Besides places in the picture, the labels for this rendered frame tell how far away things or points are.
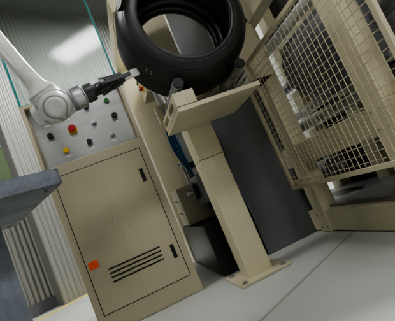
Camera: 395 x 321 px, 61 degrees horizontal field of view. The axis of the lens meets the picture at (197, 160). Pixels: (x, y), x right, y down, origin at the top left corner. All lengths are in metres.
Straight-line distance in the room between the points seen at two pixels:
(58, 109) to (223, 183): 0.86
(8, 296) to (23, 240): 3.17
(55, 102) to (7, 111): 3.08
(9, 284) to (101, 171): 1.07
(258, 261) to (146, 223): 0.62
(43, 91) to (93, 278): 1.01
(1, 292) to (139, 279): 1.04
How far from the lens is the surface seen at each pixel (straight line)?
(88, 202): 1.87
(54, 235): 3.92
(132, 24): 1.44
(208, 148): 1.68
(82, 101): 1.39
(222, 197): 1.66
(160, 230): 1.85
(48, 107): 1.19
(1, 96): 4.34
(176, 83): 1.35
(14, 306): 0.93
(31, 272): 4.06
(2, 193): 0.82
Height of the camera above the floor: 0.45
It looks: 6 degrees up
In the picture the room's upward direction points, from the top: 23 degrees counter-clockwise
